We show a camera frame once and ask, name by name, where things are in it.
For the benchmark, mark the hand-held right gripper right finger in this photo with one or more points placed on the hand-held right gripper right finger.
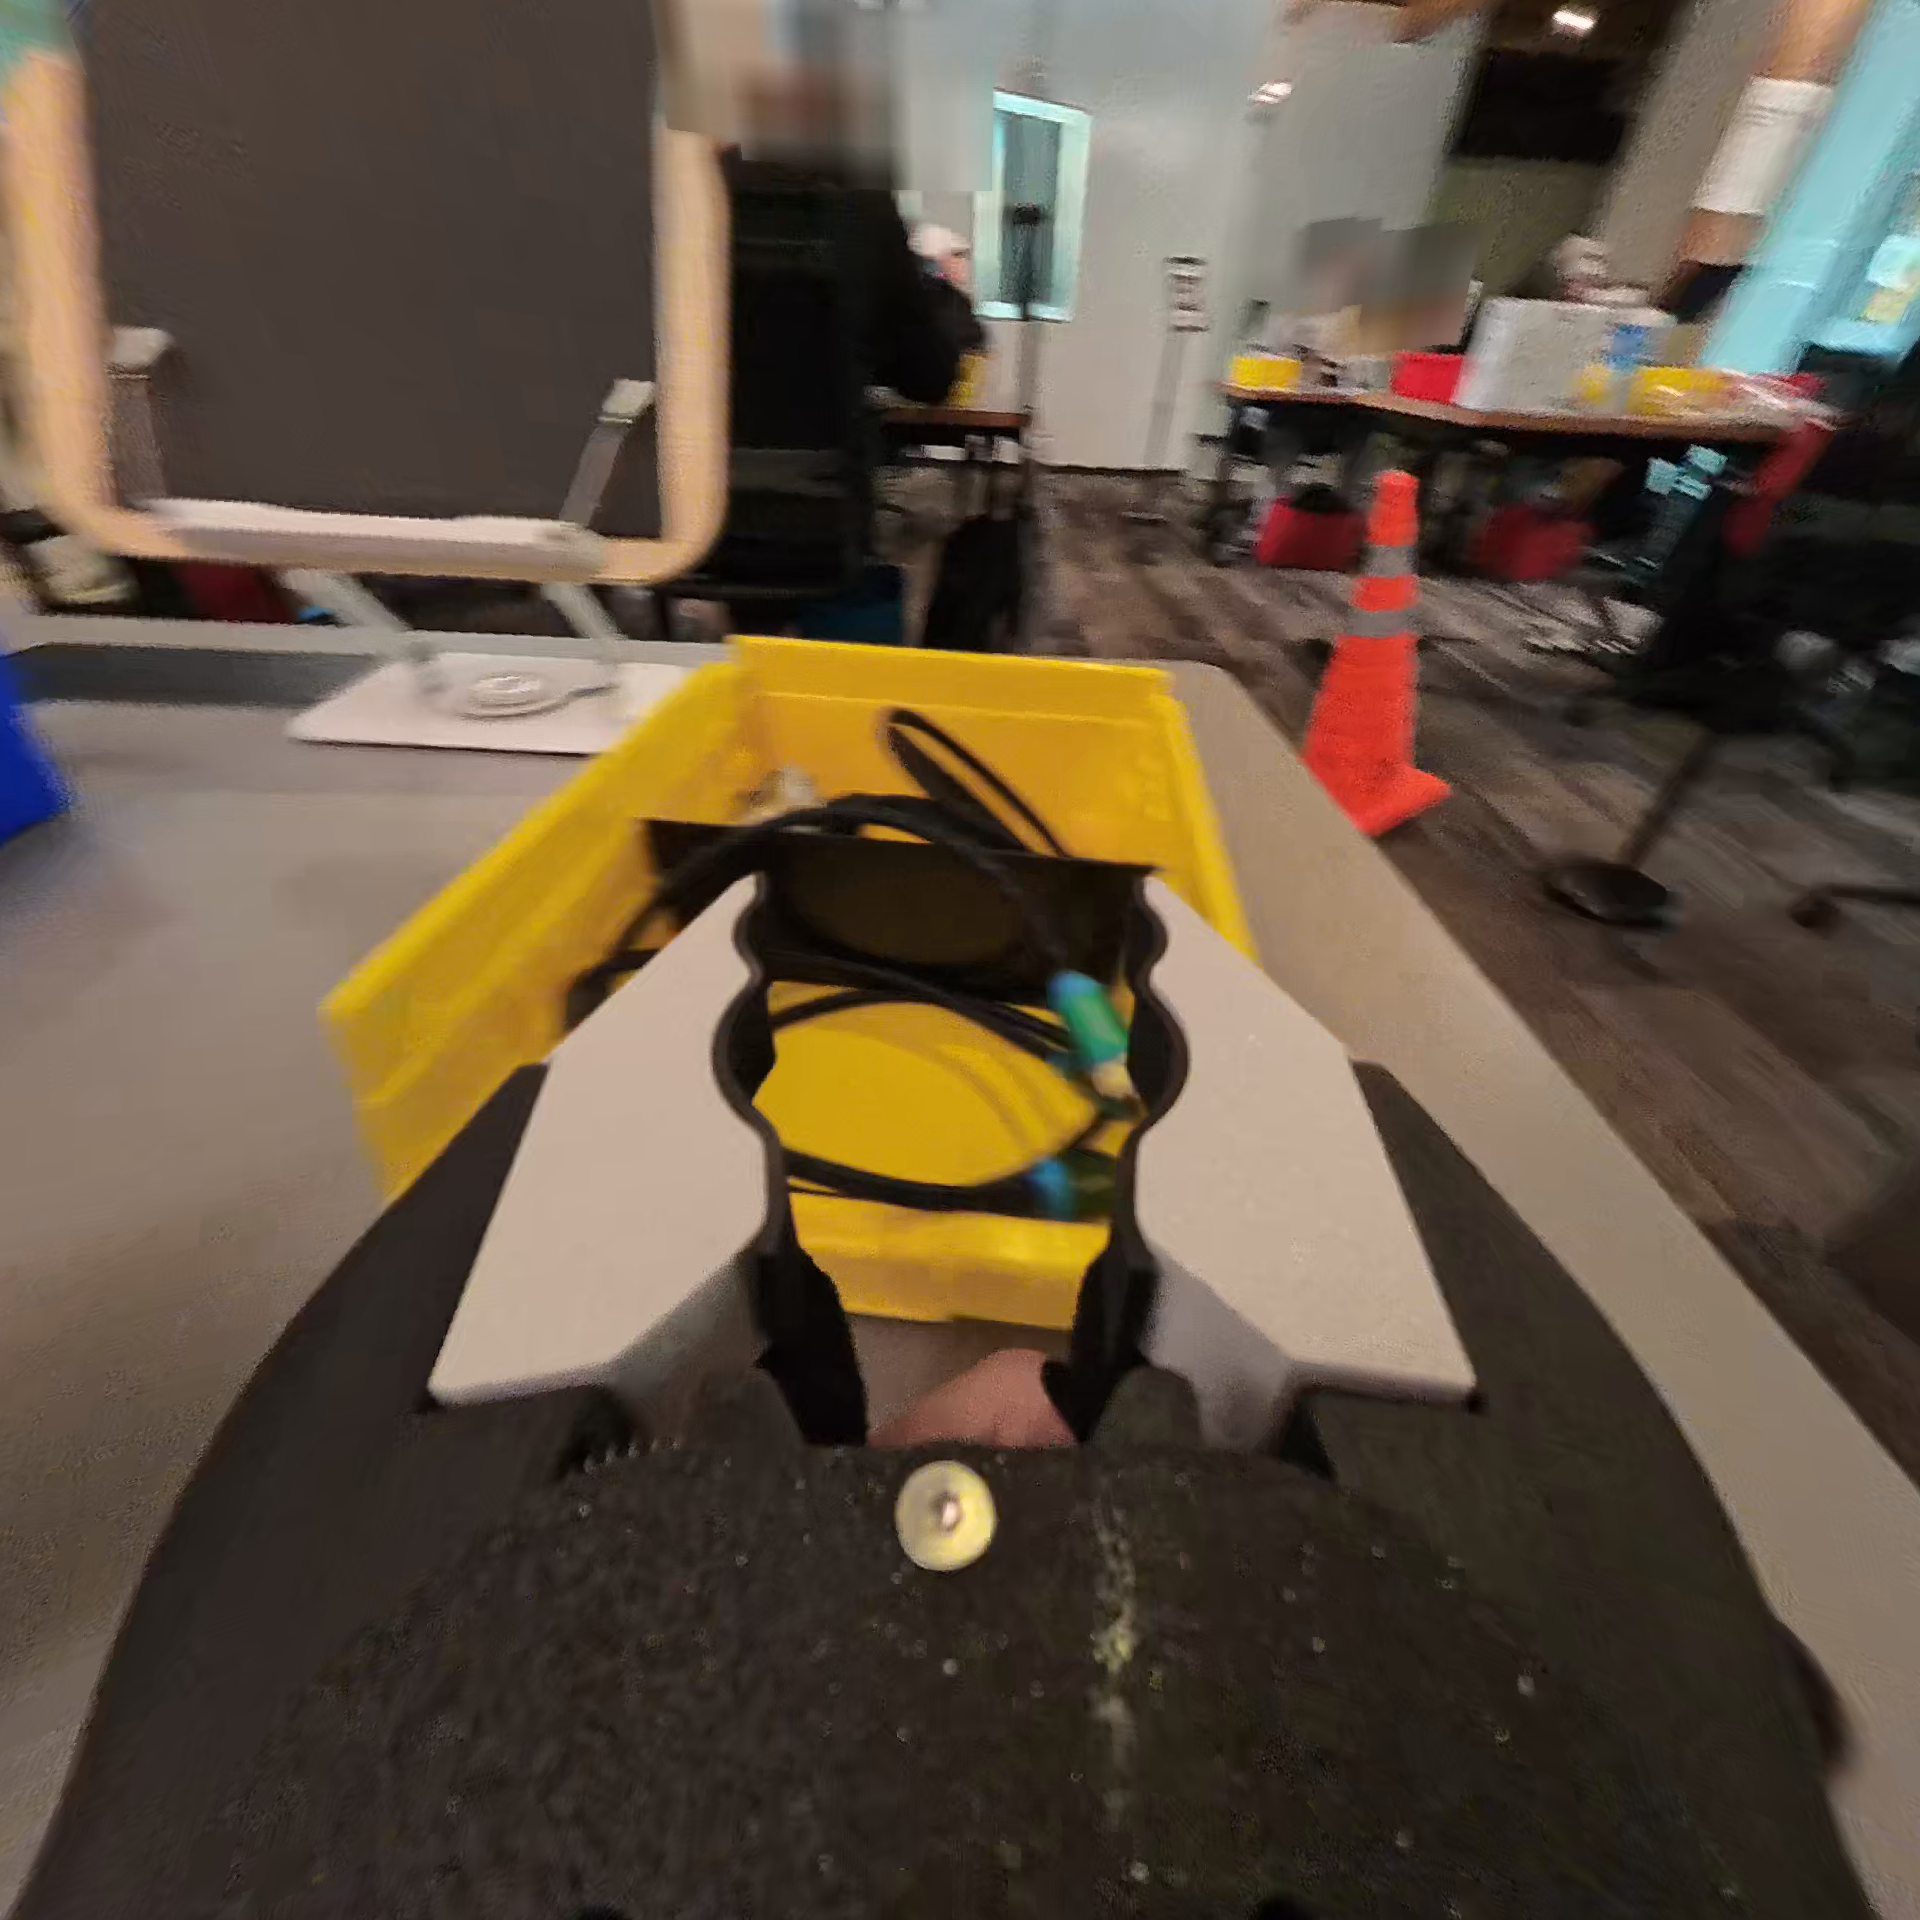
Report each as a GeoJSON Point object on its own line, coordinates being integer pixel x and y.
{"type": "Point", "coordinates": [1292, 1204]}

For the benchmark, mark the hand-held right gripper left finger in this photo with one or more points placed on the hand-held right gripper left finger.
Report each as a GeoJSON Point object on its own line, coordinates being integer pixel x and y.
{"type": "Point", "coordinates": [599, 1204]}

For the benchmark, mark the yellow plastic bin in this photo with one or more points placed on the yellow plastic bin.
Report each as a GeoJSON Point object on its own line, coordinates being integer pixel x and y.
{"type": "Point", "coordinates": [498, 975]}

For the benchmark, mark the black floor stand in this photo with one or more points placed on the black floor stand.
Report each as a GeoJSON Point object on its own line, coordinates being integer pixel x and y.
{"type": "Point", "coordinates": [1605, 892]}

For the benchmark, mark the orange traffic cone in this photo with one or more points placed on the orange traffic cone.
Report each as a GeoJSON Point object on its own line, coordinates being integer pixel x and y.
{"type": "Point", "coordinates": [1373, 702]}

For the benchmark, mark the white laptop stand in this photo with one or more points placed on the white laptop stand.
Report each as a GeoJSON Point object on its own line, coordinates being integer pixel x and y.
{"type": "Point", "coordinates": [375, 721]}

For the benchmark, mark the black backpack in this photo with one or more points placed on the black backpack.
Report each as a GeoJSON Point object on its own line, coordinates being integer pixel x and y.
{"type": "Point", "coordinates": [975, 587]}

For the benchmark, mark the blue plastic bin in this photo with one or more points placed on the blue plastic bin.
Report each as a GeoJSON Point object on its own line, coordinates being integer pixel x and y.
{"type": "Point", "coordinates": [20, 781]}

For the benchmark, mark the black office chair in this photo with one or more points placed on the black office chair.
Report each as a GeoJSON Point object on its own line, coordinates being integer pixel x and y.
{"type": "Point", "coordinates": [1833, 601]}

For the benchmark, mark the brown background table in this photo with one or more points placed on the brown background table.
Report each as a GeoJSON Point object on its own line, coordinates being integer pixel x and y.
{"type": "Point", "coordinates": [1498, 412]}

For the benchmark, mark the small yellow bin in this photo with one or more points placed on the small yellow bin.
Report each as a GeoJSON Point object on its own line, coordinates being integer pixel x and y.
{"type": "Point", "coordinates": [1261, 376]}
{"type": "Point", "coordinates": [1671, 395]}

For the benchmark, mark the small red bin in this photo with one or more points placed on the small red bin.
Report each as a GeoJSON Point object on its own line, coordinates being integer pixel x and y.
{"type": "Point", "coordinates": [1422, 376]}

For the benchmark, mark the white box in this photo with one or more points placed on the white box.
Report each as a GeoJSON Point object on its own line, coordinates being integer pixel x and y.
{"type": "Point", "coordinates": [1545, 354]}

